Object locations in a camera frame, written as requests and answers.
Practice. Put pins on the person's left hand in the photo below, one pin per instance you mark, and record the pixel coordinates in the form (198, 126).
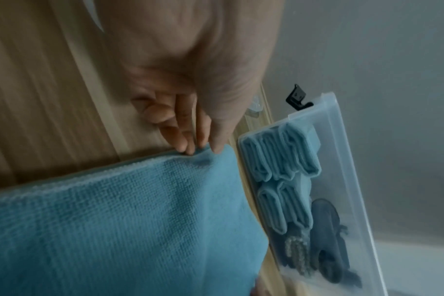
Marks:
(192, 57)

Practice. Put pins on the person's right hand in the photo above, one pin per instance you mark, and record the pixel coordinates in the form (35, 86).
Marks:
(260, 289)

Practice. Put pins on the grey striped towel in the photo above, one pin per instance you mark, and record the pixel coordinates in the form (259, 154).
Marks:
(299, 254)

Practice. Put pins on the clear plastic storage box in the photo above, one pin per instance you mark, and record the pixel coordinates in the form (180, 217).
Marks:
(346, 173)

